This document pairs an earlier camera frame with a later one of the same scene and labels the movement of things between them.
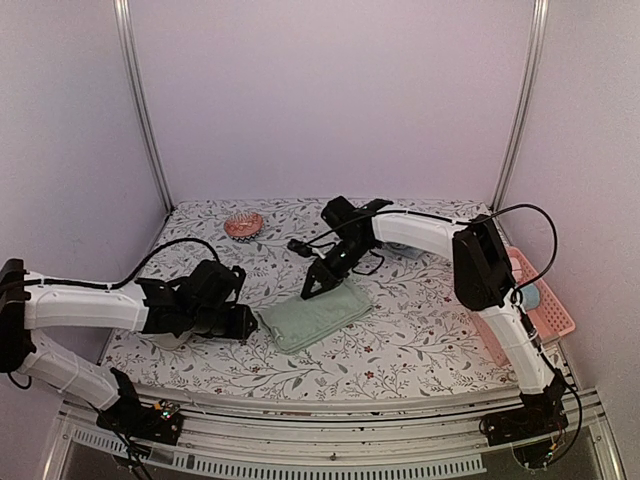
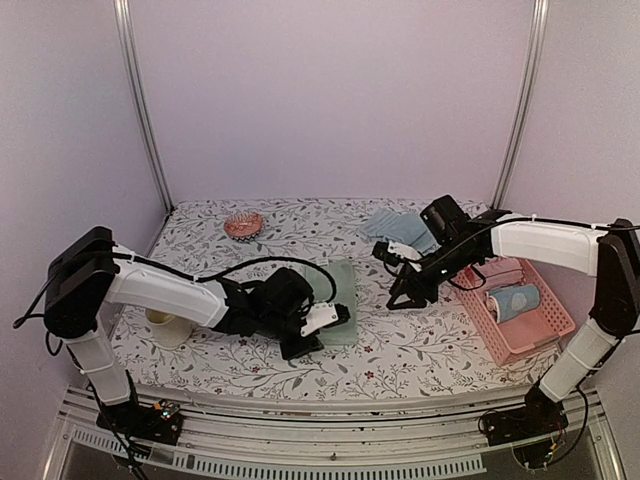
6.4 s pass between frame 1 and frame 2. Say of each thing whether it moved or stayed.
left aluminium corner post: stayed
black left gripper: moved
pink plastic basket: stayed
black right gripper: moved
